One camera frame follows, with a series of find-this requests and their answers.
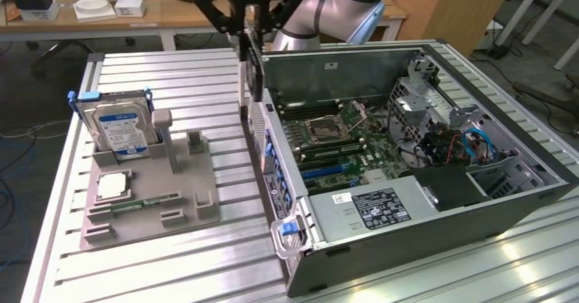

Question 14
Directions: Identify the black graphics card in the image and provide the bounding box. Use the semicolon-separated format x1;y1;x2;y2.
235;5;267;103

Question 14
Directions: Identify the long blue expansion slot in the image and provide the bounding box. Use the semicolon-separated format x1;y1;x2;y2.
301;165;347;180

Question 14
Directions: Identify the wooden desk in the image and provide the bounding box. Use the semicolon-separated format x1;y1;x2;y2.
0;0;408;43

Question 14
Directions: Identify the small white box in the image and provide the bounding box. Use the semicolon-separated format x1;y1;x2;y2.
113;0;148;18

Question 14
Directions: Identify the white round part on base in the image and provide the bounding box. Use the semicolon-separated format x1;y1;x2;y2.
72;0;119;23

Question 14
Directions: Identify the black office chair base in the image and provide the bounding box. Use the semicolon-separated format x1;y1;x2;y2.
25;37;137;77

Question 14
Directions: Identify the metal socket cover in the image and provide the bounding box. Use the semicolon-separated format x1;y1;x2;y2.
337;100;377;137

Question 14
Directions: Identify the CPU socket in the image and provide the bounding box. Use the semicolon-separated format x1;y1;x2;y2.
307;116;349;142

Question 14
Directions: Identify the wooden cabinet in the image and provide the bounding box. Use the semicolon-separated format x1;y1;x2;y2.
384;0;519;57

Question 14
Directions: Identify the white box with black top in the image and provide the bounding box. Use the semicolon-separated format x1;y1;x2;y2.
12;0;61;22

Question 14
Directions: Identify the hard disk with blue caddy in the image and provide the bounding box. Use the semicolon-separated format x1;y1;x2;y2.
66;86;157;162

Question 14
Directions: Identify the silver disk bay cage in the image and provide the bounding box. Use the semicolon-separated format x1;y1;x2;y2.
387;57;457;142

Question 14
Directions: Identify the black installed RAM stick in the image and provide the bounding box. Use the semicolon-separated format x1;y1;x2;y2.
297;139;367;159

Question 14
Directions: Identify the black floor box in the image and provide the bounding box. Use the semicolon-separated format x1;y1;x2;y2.
484;44;512;60

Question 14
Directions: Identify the grey parts rack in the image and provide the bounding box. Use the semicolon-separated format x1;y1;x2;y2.
78;108;223;251

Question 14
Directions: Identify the silver CPU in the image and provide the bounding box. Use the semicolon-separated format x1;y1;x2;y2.
97;173;131;199

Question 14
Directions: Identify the green RAM stick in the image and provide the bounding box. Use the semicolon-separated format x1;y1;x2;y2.
111;194;181;213

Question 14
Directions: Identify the grey power supply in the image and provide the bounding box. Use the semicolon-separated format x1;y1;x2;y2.
308;176;443;244

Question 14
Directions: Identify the dark chair base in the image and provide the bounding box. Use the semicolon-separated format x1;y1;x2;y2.
512;62;579;110

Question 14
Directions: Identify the blue case latch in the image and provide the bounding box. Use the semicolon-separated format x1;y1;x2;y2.
279;222;301;239

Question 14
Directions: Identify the silver perforated disk bay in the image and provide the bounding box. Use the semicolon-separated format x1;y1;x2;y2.
465;153;557;199

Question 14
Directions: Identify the open dark PC case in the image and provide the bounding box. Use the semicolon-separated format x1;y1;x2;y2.
237;41;572;299

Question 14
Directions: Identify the white table frame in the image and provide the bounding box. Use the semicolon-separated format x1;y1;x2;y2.
493;0;579;70

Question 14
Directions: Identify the red wire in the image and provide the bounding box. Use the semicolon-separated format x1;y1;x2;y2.
447;129;465;163

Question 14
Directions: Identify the blue wire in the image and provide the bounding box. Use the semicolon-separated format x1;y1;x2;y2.
464;127;499;164

